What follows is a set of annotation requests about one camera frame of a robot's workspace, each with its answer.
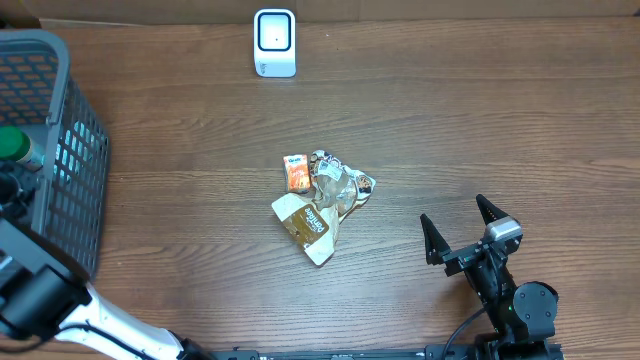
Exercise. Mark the dried mushroom plastic bag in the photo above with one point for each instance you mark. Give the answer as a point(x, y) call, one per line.
point(313, 218)

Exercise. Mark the small orange snack packet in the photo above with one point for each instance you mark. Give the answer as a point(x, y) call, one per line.
point(297, 176)

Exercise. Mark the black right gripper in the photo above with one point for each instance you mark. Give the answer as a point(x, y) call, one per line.
point(436, 247)

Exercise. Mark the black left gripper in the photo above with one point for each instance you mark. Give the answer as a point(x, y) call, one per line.
point(13, 172)

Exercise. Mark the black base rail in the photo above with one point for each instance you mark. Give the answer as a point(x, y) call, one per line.
point(380, 354)

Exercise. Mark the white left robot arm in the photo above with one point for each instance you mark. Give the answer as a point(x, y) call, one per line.
point(46, 293)

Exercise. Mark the white barcode scanner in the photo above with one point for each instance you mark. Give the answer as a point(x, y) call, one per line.
point(274, 38)

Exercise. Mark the grey plastic mesh basket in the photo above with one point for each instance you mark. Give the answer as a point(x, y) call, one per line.
point(40, 97)

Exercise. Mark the green-capped white bottle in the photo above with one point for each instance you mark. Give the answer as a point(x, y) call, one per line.
point(18, 147)

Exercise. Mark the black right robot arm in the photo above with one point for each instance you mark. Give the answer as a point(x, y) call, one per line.
point(522, 316)

